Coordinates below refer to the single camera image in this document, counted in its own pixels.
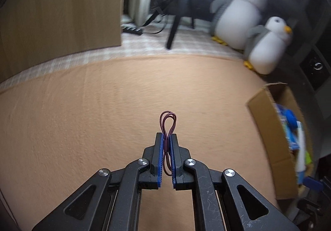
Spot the white blue lotion tube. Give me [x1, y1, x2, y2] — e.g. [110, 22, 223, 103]
[295, 121, 306, 185]

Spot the blue packet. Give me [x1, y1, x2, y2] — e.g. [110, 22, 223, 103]
[276, 104, 299, 151]

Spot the maroon hair tie loop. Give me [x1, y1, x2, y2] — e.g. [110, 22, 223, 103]
[159, 110, 177, 177]

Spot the green yellow cream tube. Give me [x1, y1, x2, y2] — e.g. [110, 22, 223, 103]
[305, 151, 313, 167]

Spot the blue round tape measure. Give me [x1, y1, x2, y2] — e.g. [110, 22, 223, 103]
[284, 109, 298, 130]

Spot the brown cardboard box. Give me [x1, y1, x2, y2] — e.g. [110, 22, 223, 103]
[247, 83, 313, 200]

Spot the small penguin plush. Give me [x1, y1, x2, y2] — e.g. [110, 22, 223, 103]
[243, 17, 293, 75]

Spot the plaid grey bedsheet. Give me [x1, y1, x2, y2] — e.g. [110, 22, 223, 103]
[1, 18, 242, 90]

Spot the black power strip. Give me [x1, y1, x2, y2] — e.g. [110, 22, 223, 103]
[122, 26, 143, 36]

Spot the large penguin plush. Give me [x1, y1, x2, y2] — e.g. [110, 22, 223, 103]
[210, 0, 267, 50]

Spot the large wooden board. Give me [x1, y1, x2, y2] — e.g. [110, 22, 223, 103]
[1, 0, 123, 80]

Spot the black tripod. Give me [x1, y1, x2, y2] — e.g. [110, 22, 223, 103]
[143, 0, 198, 50]

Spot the black power cable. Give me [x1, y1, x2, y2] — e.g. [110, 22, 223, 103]
[142, 13, 169, 35]

